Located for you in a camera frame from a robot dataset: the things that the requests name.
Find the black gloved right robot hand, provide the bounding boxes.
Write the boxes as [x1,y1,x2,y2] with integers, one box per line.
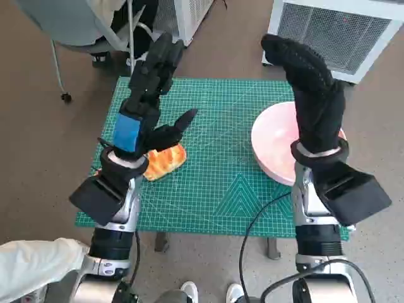
[261,33,347,155]

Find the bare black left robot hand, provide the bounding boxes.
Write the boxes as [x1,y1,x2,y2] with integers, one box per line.
[110,32,199,161]

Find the orange striped toy bread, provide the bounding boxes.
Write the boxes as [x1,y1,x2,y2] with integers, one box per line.
[142,143,187,182]

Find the pink bowl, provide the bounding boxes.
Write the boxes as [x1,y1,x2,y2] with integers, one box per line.
[251,101,348,187]

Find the green cutting mat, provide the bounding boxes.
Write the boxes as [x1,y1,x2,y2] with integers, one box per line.
[74,76,351,241]

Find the large white ventilated cabinet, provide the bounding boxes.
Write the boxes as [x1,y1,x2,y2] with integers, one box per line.
[261,0,404,85]

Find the metal table leg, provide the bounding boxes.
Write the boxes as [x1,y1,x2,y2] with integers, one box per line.
[153,232,171,253]
[266,237,282,260]

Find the seated person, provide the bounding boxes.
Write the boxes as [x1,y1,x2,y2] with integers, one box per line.
[85,0,158,69]

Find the small white ventilated cabinet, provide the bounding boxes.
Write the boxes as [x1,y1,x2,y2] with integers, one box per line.
[151,0,212,48]

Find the grey chair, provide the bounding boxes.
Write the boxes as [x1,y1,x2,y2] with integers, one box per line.
[14,0,165,104]

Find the white shoe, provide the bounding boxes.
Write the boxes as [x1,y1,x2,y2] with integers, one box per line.
[179,280,199,303]
[226,283,246,303]

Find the person in pale clothing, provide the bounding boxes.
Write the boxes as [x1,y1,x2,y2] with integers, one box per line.
[0,238,91,303]

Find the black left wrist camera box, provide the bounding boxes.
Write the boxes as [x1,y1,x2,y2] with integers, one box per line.
[68,170,135,227]

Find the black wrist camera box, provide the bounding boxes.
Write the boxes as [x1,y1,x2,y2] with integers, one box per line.
[68,170,135,227]
[315,160,393,227]

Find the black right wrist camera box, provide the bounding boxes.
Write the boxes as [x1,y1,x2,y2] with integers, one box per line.
[315,160,393,227]

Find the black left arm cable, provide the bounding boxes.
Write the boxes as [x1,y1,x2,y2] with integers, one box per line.
[125,232,141,285]

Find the thin black cable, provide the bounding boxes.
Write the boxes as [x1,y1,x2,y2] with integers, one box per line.
[239,192,293,303]

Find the black looping arm cable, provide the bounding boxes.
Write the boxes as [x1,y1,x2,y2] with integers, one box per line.
[259,258,377,303]

